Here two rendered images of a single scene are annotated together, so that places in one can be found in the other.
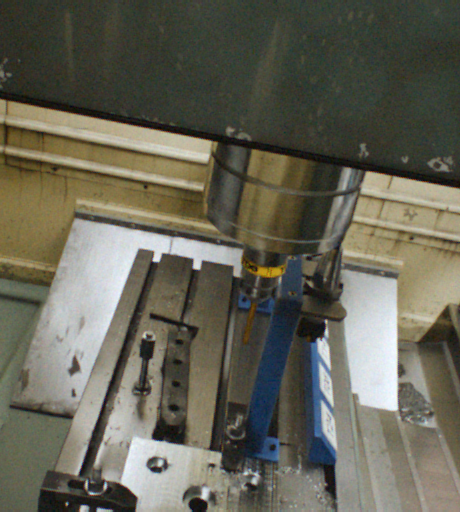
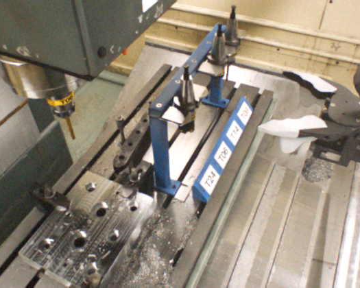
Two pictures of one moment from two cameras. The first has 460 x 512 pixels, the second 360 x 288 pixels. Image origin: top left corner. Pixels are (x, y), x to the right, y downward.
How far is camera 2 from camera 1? 58 cm
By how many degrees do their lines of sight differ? 29
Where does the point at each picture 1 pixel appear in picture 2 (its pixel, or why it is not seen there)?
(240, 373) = (182, 140)
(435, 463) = (308, 208)
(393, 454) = (279, 198)
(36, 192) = not seen: hidden behind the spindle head
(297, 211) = (14, 73)
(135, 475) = (76, 190)
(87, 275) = (144, 76)
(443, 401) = (341, 169)
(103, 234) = (157, 53)
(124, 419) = (106, 158)
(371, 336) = not seen: hidden behind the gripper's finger
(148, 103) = not seen: outside the picture
